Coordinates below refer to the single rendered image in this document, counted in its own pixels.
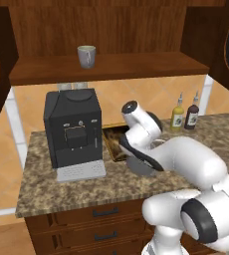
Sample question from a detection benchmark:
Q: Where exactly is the black drawer handle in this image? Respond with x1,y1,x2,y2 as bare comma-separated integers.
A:
92,206,120,219
93,230,118,242

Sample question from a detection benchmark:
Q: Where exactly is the grey mug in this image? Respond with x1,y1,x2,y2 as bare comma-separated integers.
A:
77,45,98,70

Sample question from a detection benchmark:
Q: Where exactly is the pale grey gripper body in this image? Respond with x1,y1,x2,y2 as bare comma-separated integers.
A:
124,155,156,177

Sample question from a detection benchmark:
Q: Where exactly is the open wooden wall cabinet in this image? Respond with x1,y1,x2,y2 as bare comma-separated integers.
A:
0,0,228,87

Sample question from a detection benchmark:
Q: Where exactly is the wooden drawer front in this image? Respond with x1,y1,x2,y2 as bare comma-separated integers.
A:
47,198,145,228
51,218,153,249
58,239,152,255

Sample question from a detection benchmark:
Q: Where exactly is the yellow oil bottle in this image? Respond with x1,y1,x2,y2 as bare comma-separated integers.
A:
169,92,186,133

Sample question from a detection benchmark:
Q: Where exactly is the dark patterned tray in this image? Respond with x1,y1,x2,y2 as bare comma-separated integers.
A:
101,123,130,163

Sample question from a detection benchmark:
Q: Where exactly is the black coffee machine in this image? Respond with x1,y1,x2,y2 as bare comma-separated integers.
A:
42,87,108,184

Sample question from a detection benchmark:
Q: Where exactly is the dark sauce bottle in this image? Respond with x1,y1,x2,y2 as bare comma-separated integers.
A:
183,91,201,131

